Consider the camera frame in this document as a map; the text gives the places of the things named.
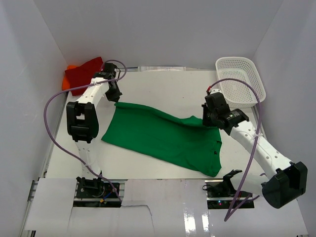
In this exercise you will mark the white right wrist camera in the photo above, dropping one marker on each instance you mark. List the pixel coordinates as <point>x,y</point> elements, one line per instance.
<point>211,90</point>

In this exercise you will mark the white perforated plastic basket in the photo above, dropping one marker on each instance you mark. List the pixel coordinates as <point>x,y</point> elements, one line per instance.
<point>243,87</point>

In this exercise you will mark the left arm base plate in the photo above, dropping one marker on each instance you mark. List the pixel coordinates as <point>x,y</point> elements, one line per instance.
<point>96,193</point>

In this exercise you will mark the folded red t shirt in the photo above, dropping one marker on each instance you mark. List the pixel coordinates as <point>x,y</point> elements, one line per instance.
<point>83,74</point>

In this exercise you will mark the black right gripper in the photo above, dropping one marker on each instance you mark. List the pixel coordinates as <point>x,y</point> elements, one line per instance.
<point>208,121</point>

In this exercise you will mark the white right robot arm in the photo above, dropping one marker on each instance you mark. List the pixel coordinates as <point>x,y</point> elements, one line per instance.
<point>284,180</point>

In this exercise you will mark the folded orange t shirt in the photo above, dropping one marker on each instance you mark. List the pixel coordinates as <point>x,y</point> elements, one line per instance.
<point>65,82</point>

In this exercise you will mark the green t shirt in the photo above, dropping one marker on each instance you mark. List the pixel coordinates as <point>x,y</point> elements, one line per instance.
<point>184,142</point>

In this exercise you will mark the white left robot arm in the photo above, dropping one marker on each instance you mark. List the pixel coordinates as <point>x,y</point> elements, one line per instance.
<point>82,121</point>

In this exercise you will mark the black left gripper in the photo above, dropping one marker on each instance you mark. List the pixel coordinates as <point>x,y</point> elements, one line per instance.
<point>112,92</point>

